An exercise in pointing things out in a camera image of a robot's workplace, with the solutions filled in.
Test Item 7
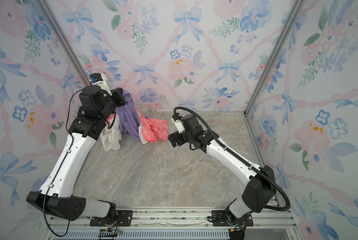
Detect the purple cloth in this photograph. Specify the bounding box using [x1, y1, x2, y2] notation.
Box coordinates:
[115, 90, 141, 142]

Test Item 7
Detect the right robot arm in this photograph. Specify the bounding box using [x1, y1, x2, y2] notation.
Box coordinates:
[168, 113, 291, 227]

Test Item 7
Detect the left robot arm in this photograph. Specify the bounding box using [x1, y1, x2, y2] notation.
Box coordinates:
[27, 85, 126, 226]

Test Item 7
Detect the pink patterned cloth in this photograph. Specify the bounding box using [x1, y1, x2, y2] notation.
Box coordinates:
[106, 109, 170, 144]

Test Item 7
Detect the white cloth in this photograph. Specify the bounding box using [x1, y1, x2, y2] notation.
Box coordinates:
[99, 115, 150, 152]

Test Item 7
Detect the ventilation grille strip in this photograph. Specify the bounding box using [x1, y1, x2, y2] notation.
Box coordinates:
[53, 229, 230, 240]

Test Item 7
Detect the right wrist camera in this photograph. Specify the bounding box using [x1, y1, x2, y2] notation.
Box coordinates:
[171, 118, 185, 134]

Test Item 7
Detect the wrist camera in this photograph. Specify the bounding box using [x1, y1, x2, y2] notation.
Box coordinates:
[90, 73, 112, 96]
[171, 118, 185, 134]

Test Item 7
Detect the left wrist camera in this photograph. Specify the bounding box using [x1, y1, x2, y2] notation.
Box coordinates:
[90, 73, 112, 96]

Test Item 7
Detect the aluminium mounting rail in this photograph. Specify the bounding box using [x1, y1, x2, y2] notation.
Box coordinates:
[45, 206, 297, 230]

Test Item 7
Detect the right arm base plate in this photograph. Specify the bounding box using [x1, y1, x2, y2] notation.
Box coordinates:
[207, 210, 254, 228]

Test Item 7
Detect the left aluminium corner post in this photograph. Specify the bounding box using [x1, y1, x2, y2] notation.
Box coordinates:
[35, 0, 90, 87]

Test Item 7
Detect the aluminium corner post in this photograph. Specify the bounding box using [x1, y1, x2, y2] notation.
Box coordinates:
[35, 0, 90, 87]
[244, 0, 305, 117]

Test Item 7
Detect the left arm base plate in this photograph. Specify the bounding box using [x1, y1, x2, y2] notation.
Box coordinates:
[90, 210, 134, 227]

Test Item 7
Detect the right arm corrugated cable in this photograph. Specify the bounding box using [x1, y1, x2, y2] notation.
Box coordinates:
[173, 106, 291, 212]

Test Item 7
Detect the right aluminium corner post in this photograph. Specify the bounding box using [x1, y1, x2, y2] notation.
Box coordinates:
[244, 0, 305, 117]

